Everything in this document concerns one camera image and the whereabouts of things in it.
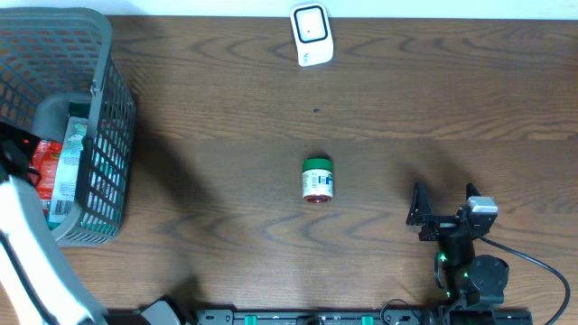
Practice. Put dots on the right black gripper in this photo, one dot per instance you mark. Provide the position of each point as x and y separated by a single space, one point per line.
440 224

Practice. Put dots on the green lid jar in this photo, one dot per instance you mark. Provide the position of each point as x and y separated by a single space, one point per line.
317 180

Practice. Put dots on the pale green wipes pack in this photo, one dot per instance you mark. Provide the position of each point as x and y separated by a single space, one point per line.
67 170

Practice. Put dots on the red snack bag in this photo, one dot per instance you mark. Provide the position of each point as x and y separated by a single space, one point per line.
45 162

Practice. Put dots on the green 3M gloves package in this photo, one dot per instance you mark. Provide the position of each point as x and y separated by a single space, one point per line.
104 167

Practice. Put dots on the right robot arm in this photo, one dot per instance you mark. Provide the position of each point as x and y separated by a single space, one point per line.
474 283

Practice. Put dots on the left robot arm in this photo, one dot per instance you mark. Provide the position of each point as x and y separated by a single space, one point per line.
36 275

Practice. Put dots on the white barcode scanner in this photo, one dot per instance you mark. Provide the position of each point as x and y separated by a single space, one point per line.
312 34

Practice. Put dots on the grey plastic mesh basket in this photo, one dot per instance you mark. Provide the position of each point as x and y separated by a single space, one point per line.
52 58

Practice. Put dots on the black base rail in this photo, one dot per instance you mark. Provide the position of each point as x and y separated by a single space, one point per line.
391 316

